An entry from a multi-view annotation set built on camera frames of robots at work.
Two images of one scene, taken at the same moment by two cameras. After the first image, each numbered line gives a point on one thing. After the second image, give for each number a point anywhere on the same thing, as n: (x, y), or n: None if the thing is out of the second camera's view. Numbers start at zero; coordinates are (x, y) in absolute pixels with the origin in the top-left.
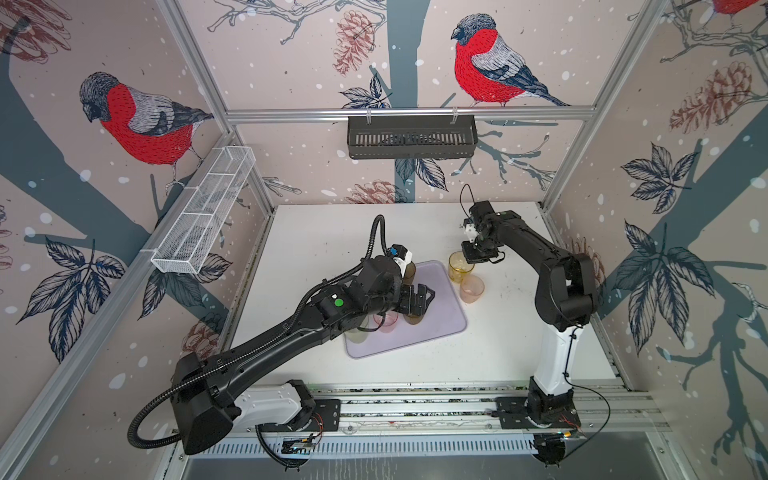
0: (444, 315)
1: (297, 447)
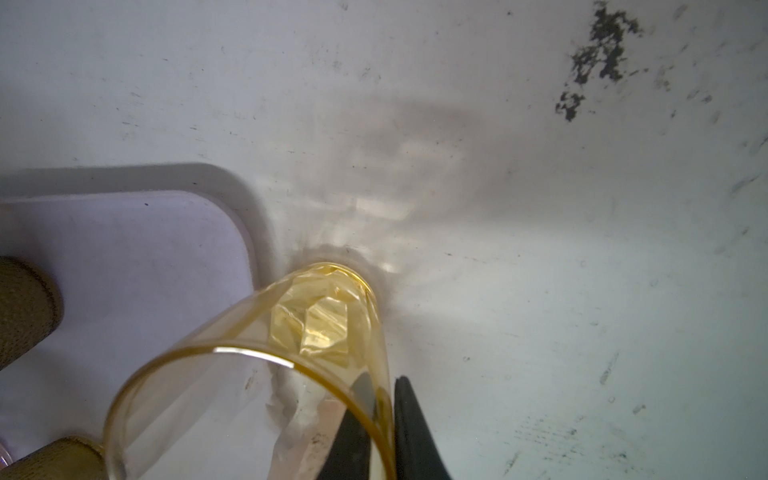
0: (135, 272)
1: None
